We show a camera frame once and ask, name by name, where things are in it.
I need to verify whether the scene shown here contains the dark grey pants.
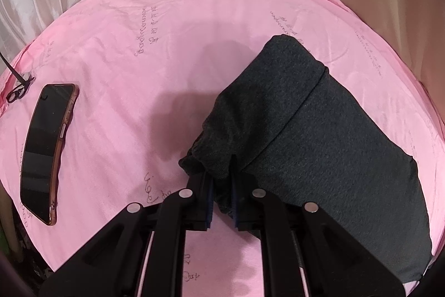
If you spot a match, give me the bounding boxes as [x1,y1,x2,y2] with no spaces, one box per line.
[178,34,433,285]

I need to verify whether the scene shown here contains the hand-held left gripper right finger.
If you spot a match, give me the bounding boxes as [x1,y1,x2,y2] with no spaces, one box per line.
[231,175,409,297]

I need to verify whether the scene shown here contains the black eyeglasses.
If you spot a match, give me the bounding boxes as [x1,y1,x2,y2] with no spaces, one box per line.
[0,51,36,104]

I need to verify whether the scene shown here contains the black smartphone with copper case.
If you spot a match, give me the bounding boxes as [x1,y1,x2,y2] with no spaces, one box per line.
[19,83,80,226]

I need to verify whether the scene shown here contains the pink printed bed sheet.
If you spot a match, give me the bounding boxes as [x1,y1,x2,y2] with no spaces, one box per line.
[0,0,445,297]

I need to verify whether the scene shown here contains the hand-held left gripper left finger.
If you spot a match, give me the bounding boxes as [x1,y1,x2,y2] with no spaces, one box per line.
[38,172,214,297]

